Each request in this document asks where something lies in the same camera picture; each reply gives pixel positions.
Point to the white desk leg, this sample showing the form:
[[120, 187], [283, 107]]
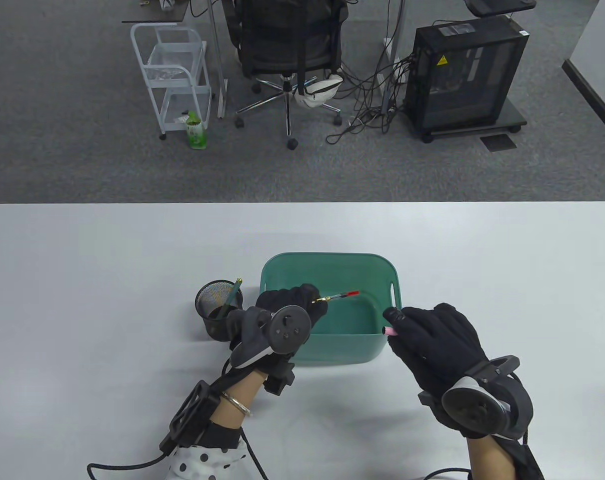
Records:
[[217, 60], [395, 45]]

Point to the dark desk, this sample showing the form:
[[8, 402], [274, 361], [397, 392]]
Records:
[[152, 15]]

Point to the grey left hand tracker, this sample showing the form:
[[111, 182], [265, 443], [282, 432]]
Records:
[[287, 327]]

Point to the black wheeled platform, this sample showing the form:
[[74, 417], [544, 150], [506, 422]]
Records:
[[515, 117]]

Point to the person's right hand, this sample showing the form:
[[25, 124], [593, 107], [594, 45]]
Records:
[[442, 345]]

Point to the gold nib section with refill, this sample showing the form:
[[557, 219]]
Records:
[[337, 296]]

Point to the white rolling cart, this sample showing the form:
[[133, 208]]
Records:
[[175, 52]]

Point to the grey right hand tracker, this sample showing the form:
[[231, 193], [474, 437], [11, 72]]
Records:
[[475, 410]]

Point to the black office chair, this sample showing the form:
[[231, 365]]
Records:
[[282, 45]]

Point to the person's right forearm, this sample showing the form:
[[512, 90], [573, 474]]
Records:
[[487, 460]]

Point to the white helmet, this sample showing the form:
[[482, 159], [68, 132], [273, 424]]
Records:
[[317, 95]]

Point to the black left wrist mount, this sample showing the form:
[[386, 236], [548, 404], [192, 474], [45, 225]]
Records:
[[192, 410]]

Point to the grey hand tracker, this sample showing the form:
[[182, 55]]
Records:
[[475, 410], [287, 327]]

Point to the black computer tower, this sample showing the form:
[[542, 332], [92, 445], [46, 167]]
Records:
[[462, 85]]

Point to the green plastic bottle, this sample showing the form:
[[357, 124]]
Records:
[[196, 135]]

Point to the black wrist mount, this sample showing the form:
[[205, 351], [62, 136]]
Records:
[[530, 462], [192, 410]]

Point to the black mesh pen holder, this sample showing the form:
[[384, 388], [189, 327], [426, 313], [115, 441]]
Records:
[[212, 325]]

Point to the person's left forearm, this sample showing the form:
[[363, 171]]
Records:
[[250, 385]]

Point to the green fountain pen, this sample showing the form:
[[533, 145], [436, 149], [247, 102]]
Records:
[[232, 295]]

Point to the black stand base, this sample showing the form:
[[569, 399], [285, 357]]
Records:
[[497, 7]]

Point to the black floor plate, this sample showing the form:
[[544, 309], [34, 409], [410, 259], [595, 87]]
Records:
[[498, 142]]

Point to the black right wrist mount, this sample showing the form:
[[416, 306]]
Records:
[[530, 462]]

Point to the green plastic basket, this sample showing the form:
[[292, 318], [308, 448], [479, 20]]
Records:
[[332, 272]]

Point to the person's left hand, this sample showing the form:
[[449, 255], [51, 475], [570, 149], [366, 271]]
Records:
[[295, 296]]

